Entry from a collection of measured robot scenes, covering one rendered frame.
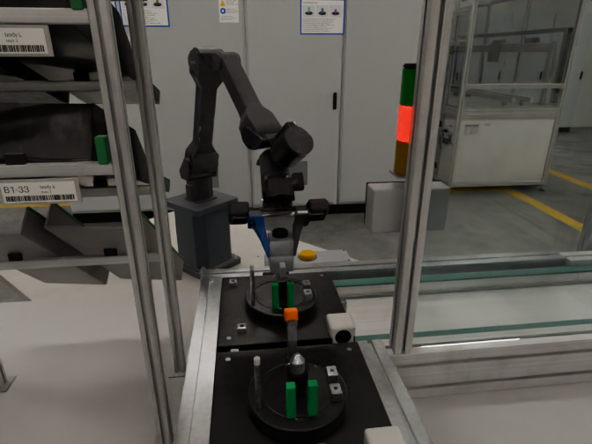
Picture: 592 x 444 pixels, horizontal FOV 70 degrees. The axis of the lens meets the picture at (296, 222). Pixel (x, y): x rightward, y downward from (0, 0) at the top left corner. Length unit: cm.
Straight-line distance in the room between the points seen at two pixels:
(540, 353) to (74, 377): 86
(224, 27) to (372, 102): 137
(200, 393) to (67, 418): 27
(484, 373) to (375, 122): 324
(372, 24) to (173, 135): 189
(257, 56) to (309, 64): 43
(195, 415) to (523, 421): 54
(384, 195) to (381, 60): 326
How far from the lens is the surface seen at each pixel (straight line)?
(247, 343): 76
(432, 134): 62
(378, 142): 396
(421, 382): 82
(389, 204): 66
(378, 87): 389
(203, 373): 73
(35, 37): 54
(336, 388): 62
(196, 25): 374
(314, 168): 388
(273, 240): 76
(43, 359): 102
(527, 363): 89
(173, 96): 378
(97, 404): 88
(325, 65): 377
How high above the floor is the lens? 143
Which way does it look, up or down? 22 degrees down
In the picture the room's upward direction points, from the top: straight up
